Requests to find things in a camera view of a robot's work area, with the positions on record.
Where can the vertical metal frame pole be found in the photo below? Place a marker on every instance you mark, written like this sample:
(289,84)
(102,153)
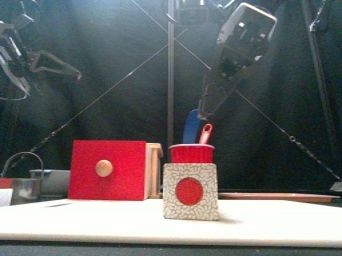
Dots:
(170,83)

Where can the red wooden box with knob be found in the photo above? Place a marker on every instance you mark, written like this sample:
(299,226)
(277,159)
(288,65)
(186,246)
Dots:
(121,173)

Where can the red cup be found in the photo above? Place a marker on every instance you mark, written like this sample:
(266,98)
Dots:
(192,154)

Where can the toy sushi roll, dark seaweed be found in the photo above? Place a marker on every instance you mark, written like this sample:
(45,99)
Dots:
(189,191)

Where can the grey metal pot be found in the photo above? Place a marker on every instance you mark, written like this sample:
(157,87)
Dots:
(55,181)

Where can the pink plate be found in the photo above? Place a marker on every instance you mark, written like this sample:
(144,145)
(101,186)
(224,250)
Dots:
(276,197)

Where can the white cutting board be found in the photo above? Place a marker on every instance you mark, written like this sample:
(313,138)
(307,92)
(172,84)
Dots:
(89,223)

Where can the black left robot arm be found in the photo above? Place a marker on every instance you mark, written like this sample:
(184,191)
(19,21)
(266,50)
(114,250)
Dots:
(18,11)

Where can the dark slanted frame pole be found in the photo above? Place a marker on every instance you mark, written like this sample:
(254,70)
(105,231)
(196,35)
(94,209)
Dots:
(319,83)

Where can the light wooden crate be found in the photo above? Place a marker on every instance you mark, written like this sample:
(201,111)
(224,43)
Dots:
(154,170)

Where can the grey metal bracket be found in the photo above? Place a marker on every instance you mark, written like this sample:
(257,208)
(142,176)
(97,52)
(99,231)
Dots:
(337,186)

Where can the red and white box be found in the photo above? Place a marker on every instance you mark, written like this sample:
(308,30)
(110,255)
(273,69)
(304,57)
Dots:
(6,196)

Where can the small metal bucket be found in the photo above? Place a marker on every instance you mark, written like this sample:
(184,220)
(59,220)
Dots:
(25,190)

